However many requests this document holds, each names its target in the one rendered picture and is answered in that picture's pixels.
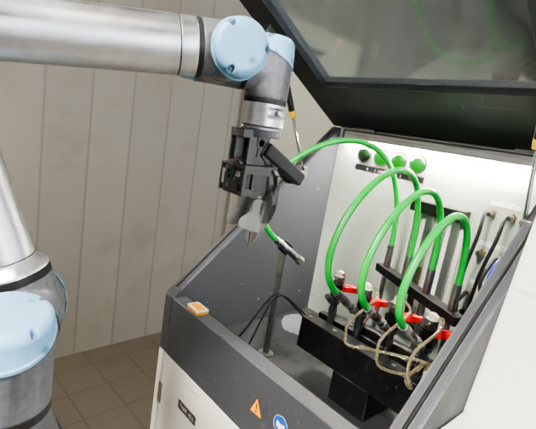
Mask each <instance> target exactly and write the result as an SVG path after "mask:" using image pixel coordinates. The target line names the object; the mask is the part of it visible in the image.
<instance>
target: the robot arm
mask: <svg viewBox="0 0 536 429"><path fill-rule="evenodd" d="M294 50H295V46H294V42H293V41H292V40H291V39H290V38H288V37H285V36H283V35H279V34H276V33H275V34H274V33H269V32H265V30H264V29H263V27H262V26H261V25H260V24H259V23H258V22H257V21H256V20H254V19H252V18H250V17H247V16H243V15H237V16H229V17H227V18H224V19H223V20H221V19H215V18H208V17H202V16H201V17H199V16H195V15H188V14H176V13H169V12H163V11H156V10H150V9H138V8H131V7H125V6H119V5H112V4H106V3H94V2H87V1H81V0H0V61H7V62H18V63H28V64H39V65H50V66H70V67H82V68H92V69H103V70H113V71H125V72H145V73H156V74H167V75H177V76H180V77H182V78H186V79H190V80H193V82H196V83H197V82H202V83H211V84H215V85H219V86H225V87H229V88H234V89H244V90H245V93H244V101H243V104H242V115H241V123H242V124H243V126H241V128H238V127H231V138H230V145H229V151H228V158H227V159H221V165H220V177H219V184H218V188H222V189H223V190H224V191H227V192H230V193H233V194H235V195H238V196H240V197H239V201H238V205H237V207H236V208H235V209H233V210H232V211H230V212H229V213H228V215H227V221H228V222H229V223H231V224H233V225H236V226H239V227H240V228H242V229H243V232H244V236H245V239H246V242H247V244H249V245H250V244H253V243H254V242H255V241H256V240H257V239H258V238H259V236H260V235H261V233H262V232H263V231H264V229H265V228H266V226H267V224H268V223H270V221H271V218H272V216H273V215H274V213H275V211H276V208H277V204H278V194H279V189H280V186H279V177H280V178H281V179H282V180H283V181H284V182H286V183H288V184H295V185H298V186H300V185H301V184H302V182H303V180H304V179H305V174H304V173H303V172H301V171H300V170H299V169H298V168H297V167H296V166H295V165H294V164H293V163H292V162H291V161H290V160H289V159H288V158H286V157H285V156H284V155H283V154H282V153H281V152H280V151H279V150H278V149H277V148H276V147H275V146H274V145H272V144H271V143H270V141H271V139H276V140H280V137H281V132H279V129H280V130H282V128H283V123H284V118H285V111H286V106H287V101H288V91H289V86H290V80H291V75H292V71H293V70H294ZM223 168H225V175H224V181H221V179H222V172H223ZM258 197H262V200H261V199H260V198H258ZM66 308H67V293H66V287H65V285H64V283H63V281H62V279H61V278H60V276H59V275H58V274H57V273H56V272H54V270H53V267H52V265H51V262H50V259H49V257H48V256H47V255H45V254H43V253H40V252H38V251H36V250H35V248H34V245H33V243H32V240H31V236H30V233H29V231H28V228H27V225H26V222H25V219H24V216H23V214H22V211H21V208H20V205H19V202H18V199H17V197H16V194H15V191H14V187H13V185H12V182H11V179H10V177H9V172H8V170H7V167H6V165H5V162H4V160H3V155H2V153H1V150H0V429H59V426H58V423H57V421H56V419H55V416H54V412H53V410H52V408H51V396H52V384H53V370H54V355H55V350H56V347H57V342H58V339H59V335H60V328H61V324H62V320H63V317H64V316H65V313H66Z"/></svg>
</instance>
